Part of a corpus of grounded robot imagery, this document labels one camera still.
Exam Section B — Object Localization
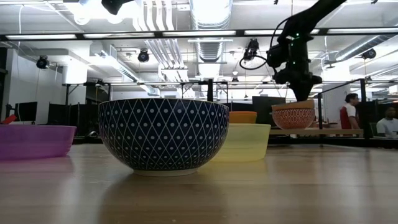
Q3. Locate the wooden shelf with black posts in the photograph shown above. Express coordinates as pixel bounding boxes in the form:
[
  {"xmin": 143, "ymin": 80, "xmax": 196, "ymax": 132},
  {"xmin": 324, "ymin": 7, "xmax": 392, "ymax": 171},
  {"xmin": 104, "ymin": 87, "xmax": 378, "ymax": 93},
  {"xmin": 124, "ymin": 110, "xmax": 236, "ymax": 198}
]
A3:
[{"xmin": 206, "ymin": 78, "xmax": 373, "ymax": 139}]

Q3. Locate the black overhead frame bar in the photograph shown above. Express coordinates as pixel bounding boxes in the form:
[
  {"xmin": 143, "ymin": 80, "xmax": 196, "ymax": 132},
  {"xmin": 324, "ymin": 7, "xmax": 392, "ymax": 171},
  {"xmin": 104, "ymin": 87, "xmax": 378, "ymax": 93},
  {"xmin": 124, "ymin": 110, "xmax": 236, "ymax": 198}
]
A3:
[{"xmin": 0, "ymin": 27, "xmax": 398, "ymax": 42}]

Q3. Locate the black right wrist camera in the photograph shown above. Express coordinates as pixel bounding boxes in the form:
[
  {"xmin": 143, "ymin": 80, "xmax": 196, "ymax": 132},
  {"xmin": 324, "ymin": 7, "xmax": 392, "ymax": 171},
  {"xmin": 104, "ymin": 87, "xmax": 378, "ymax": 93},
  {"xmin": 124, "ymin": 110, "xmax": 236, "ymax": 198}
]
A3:
[{"xmin": 266, "ymin": 43, "xmax": 287, "ymax": 68}]

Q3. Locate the orange plastic bowl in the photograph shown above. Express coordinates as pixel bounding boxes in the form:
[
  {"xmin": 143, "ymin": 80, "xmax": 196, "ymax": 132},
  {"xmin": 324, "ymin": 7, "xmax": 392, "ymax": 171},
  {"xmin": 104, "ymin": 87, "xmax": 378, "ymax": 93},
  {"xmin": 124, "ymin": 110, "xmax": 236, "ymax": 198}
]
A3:
[{"xmin": 229, "ymin": 111, "xmax": 258, "ymax": 124}]

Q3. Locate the standing person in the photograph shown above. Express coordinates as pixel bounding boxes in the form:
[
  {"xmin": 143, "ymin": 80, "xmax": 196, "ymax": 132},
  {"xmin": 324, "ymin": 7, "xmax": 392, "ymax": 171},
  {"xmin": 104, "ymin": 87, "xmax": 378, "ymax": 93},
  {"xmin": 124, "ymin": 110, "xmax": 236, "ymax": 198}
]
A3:
[{"xmin": 339, "ymin": 93, "xmax": 361, "ymax": 131}]

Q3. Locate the navy diamond-pattern ceramic bowl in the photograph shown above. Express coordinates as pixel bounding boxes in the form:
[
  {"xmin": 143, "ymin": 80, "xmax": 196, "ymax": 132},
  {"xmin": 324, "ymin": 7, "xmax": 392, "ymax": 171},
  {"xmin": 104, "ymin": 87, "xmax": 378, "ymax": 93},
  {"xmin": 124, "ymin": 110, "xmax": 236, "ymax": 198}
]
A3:
[{"xmin": 98, "ymin": 98, "xmax": 230, "ymax": 177}]

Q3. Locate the dark office partition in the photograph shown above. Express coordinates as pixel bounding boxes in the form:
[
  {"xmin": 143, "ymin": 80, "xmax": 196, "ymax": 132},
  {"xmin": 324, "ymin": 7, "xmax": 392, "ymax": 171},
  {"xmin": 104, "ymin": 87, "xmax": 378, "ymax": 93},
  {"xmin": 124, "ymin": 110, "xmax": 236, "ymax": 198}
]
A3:
[{"xmin": 47, "ymin": 102, "xmax": 100, "ymax": 137}]

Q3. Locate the yellow translucent plastic bowl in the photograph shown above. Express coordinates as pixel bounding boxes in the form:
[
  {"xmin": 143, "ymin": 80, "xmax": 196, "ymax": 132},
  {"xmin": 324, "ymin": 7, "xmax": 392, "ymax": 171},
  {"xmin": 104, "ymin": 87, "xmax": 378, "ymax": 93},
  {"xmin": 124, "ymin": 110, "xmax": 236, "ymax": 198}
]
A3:
[{"xmin": 213, "ymin": 123, "xmax": 272, "ymax": 162}]

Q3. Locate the seated person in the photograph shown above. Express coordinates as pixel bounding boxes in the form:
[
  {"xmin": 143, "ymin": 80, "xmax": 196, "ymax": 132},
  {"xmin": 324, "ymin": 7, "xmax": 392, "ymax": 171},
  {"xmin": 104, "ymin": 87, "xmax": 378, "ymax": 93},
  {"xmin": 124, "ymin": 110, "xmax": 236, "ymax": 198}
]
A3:
[{"xmin": 376, "ymin": 106, "xmax": 398, "ymax": 139}]

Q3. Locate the large dark monitor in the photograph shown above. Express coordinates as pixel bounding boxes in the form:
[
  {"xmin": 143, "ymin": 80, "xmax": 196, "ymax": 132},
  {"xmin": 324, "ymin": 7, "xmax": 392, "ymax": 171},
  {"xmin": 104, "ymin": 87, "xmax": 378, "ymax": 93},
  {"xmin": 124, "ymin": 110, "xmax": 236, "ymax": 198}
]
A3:
[{"xmin": 251, "ymin": 96, "xmax": 287, "ymax": 127}]

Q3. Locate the purple plastic bowl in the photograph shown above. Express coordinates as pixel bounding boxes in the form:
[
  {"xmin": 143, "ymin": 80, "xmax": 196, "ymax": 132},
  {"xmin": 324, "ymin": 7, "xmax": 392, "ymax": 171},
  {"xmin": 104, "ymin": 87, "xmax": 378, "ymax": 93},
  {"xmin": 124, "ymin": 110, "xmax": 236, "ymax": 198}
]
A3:
[{"xmin": 0, "ymin": 124, "xmax": 77, "ymax": 161}]

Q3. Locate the white cabinet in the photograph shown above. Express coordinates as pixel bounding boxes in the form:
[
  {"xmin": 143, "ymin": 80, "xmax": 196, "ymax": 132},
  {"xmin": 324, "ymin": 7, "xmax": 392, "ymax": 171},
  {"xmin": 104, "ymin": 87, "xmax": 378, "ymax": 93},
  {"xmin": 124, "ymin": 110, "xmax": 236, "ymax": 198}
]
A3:
[{"xmin": 322, "ymin": 83, "xmax": 352, "ymax": 131}]

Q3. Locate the red wave-pattern ceramic bowl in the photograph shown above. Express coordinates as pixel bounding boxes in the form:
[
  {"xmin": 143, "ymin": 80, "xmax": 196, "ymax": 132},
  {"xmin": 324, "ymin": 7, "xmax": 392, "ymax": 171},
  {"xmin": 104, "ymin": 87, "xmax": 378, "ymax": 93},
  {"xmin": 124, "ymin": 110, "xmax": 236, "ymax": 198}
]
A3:
[{"xmin": 272, "ymin": 107, "xmax": 316, "ymax": 130}]

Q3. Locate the black hanging camera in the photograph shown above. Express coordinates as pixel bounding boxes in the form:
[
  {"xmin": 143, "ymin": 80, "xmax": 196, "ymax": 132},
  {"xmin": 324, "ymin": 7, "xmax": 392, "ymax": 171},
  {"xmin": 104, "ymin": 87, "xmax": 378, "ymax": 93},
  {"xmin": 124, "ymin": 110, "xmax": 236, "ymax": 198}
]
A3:
[{"xmin": 243, "ymin": 38, "xmax": 261, "ymax": 62}]

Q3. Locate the black right camera cable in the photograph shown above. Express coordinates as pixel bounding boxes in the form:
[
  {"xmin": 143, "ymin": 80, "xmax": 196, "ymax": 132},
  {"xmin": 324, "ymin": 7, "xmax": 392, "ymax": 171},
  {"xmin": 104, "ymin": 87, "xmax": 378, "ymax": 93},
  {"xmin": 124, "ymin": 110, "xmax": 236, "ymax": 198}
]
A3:
[{"xmin": 239, "ymin": 55, "xmax": 269, "ymax": 71}]

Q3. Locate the silver ceiling air duct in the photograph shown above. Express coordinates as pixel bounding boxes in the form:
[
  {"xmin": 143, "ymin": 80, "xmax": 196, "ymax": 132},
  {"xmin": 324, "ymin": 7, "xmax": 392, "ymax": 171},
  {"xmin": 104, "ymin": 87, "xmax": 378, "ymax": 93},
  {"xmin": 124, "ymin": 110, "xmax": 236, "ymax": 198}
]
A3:
[{"xmin": 189, "ymin": 0, "xmax": 233, "ymax": 78}]

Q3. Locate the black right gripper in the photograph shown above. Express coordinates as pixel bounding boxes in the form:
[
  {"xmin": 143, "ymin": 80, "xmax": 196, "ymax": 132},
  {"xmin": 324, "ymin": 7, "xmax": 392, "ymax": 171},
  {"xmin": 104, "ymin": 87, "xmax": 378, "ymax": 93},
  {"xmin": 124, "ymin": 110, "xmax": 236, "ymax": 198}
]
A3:
[{"xmin": 273, "ymin": 34, "xmax": 323, "ymax": 102}]

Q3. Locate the black computer monitor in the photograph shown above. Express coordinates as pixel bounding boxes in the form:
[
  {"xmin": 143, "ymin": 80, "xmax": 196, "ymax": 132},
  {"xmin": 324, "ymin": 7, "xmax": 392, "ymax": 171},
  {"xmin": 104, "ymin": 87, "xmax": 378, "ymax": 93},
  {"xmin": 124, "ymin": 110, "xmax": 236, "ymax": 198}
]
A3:
[{"xmin": 14, "ymin": 101, "xmax": 38, "ymax": 123}]

